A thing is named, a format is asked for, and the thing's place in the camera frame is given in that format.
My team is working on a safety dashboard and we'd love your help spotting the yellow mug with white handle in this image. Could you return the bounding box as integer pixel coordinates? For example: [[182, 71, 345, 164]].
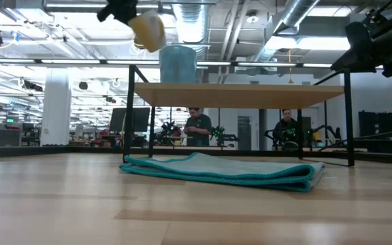
[[127, 9, 167, 54]]

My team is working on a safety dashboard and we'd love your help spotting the black cabinet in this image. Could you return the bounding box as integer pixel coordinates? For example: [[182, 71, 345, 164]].
[[358, 110, 392, 154]]

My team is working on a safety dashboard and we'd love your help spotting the blue mug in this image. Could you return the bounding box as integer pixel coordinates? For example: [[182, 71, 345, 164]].
[[159, 45, 198, 84]]

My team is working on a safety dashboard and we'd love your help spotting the white round column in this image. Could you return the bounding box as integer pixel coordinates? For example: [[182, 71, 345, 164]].
[[40, 69, 72, 146]]

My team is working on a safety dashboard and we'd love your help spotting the black monitor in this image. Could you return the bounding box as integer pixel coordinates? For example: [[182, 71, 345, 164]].
[[109, 107, 151, 133]]

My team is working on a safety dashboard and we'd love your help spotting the person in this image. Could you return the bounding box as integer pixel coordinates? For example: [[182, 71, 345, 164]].
[[183, 107, 213, 147], [272, 108, 302, 151]]

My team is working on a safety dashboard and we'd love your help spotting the teal folded cloth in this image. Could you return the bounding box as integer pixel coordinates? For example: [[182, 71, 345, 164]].
[[118, 151, 326, 193]]

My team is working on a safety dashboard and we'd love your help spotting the wooden shelf with black frame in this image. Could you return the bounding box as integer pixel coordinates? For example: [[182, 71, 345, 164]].
[[122, 64, 356, 167]]

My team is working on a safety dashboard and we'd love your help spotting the black table edge rail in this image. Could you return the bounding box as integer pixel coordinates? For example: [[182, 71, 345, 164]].
[[0, 145, 392, 166]]

